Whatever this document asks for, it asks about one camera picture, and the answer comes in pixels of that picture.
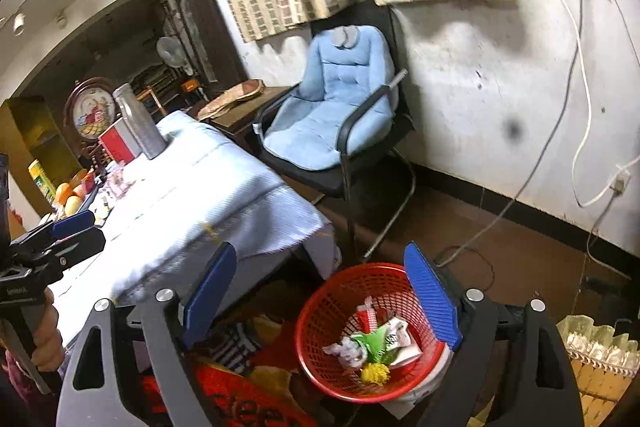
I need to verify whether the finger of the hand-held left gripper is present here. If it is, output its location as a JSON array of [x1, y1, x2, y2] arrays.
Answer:
[[10, 209, 96, 258], [30, 229, 107, 278]]

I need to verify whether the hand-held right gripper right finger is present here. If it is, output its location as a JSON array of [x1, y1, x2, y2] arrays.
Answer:
[[402, 241, 586, 427]]

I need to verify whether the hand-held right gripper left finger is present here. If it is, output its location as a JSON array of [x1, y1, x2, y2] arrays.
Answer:
[[56, 242, 238, 427]]

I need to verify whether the clear wrapper with red print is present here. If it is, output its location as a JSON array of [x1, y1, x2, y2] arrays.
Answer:
[[102, 162, 133, 202]]

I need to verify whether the red snack bag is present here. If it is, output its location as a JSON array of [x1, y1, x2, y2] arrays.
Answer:
[[350, 296, 383, 333]]

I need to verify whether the green tissue packet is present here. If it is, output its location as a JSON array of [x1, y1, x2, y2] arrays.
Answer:
[[350, 319, 411, 358]]

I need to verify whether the crushed white paper cup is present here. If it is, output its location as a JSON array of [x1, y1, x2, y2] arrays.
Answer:
[[387, 347, 426, 368]]

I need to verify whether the yellow spiky plastic piece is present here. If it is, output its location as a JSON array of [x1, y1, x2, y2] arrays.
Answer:
[[360, 363, 392, 385]]

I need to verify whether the white tissue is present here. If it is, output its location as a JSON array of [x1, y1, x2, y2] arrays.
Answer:
[[322, 338, 368, 370]]

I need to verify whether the red plastic basket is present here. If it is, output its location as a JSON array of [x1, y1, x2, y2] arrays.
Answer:
[[294, 263, 448, 400]]

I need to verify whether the person's left hand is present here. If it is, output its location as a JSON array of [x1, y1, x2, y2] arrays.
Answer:
[[31, 288, 66, 374]]

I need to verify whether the blue rimmed oval plate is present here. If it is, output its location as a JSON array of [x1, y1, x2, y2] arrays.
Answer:
[[50, 184, 103, 220]]

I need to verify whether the yellow spray can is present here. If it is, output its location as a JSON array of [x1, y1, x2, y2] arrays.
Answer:
[[27, 159, 58, 208]]

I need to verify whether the blue white striped cloth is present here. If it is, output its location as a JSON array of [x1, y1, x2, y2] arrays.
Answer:
[[215, 322, 263, 375]]

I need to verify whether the red box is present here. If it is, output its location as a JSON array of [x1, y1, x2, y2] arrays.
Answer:
[[98, 117, 143, 165]]

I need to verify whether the red printed bag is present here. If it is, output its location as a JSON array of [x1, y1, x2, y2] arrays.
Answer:
[[142, 354, 311, 427]]

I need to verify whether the round framed embroidery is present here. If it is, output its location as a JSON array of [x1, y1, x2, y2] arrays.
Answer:
[[62, 77, 118, 158]]

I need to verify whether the steel bottle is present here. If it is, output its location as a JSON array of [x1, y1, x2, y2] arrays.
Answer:
[[112, 83, 167, 160]]

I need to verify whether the black chair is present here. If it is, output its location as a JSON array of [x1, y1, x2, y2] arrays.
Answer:
[[252, 2, 418, 258]]

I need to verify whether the wooden side table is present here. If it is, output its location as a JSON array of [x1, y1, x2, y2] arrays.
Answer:
[[187, 84, 296, 158]]

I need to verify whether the yellow fringed cover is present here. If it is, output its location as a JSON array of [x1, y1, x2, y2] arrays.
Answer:
[[555, 314, 640, 427]]

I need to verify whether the tan patterned cushion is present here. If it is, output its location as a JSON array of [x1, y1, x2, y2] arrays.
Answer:
[[197, 78, 266, 120]]

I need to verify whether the white standing fan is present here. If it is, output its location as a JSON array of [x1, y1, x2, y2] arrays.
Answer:
[[156, 36, 193, 75]]

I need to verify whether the blue chair cushion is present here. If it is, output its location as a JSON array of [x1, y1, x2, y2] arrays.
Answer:
[[262, 24, 401, 172]]

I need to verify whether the dark wooden framed panel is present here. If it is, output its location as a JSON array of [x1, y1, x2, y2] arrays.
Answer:
[[169, 0, 248, 92]]

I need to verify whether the white power cable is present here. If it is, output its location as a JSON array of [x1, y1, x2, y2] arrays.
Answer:
[[547, 0, 631, 208]]

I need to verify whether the grey power cable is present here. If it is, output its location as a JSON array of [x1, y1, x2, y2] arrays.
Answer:
[[432, 0, 593, 268]]

